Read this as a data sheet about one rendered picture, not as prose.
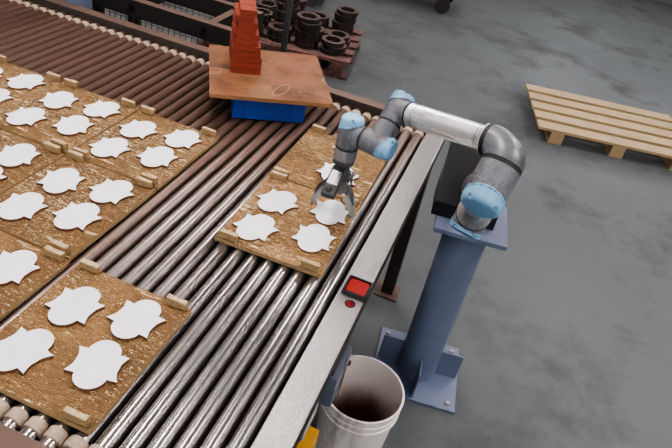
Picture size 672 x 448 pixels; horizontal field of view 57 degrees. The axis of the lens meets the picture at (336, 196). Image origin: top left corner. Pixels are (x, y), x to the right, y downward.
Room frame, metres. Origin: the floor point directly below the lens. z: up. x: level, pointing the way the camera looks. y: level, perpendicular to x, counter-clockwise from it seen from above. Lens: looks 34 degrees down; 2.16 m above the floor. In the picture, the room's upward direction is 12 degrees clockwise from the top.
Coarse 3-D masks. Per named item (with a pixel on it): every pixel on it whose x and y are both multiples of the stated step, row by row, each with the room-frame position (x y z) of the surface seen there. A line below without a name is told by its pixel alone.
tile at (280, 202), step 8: (272, 192) 1.76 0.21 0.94; (280, 192) 1.77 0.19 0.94; (288, 192) 1.78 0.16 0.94; (264, 200) 1.70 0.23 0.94; (272, 200) 1.71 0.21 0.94; (280, 200) 1.72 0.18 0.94; (288, 200) 1.73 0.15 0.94; (296, 200) 1.74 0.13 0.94; (264, 208) 1.66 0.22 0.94; (272, 208) 1.67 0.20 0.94; (280, 208) 1.68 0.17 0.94; (288, 208) 1.68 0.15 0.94; (296, 208) 1.70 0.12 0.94
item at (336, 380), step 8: (344, 352) 1.22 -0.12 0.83; (344, 360) 1.20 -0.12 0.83; (336, 368) 1.16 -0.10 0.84; (344, 368) 1.19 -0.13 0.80; (336, 376) 1.13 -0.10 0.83; (344, 376) 1.20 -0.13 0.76; (328, 384) 1.13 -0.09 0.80; (336, 384) 1.13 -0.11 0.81; (328, 392) 1.13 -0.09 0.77; (336, 392) 1.17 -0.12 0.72; (320, 400) 1.13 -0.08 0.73; (328, 400) 1.12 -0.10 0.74
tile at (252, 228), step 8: (248, 216) 1.60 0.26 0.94; (256, 216) 1.60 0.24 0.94; (264, 216) 1.61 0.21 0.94; (232, 224) 1.54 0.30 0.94; (240, 224) 1.55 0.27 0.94; (248, 224) 1.55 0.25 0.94; (256, 224) 1.56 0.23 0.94; (264, 224) 1.57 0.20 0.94; (272, 224) 1.58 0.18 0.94; (240, 232) 1.51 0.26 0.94; (248, 232) 1.52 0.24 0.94; (256, 232) 1.52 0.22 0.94; (264, 232) 1.53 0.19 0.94; (272, 232) 1.54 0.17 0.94; (248, 240) 1.48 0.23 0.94; (256, 240) 1.50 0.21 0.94; (264, 240) 1.49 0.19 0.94
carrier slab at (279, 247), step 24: (264, 192) 1.76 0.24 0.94; (312, 192) 1.82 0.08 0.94; (240, 216) 1.60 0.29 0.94; (288, 216) 1.65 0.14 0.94; (312, 216) 1.68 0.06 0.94; (216, 240) 1.47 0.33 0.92; (240, 240) 1.48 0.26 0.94; (288, 240) 1.53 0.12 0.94; (336, 240) 1.58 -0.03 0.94; (288, 264) 1.42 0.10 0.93
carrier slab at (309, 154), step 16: (304, 144) 2.14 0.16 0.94; (320, 144) 2.17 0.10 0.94; (288, 160) 2.00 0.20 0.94; (304, 160) 2.02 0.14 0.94; (320, 160) 2.05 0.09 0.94; (368, 160) 2.12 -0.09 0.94; (304, 176) 1.91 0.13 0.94; (320, 176) 1.94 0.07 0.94; (368, 176) 2.01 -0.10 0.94; (368, 192) 1.92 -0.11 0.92
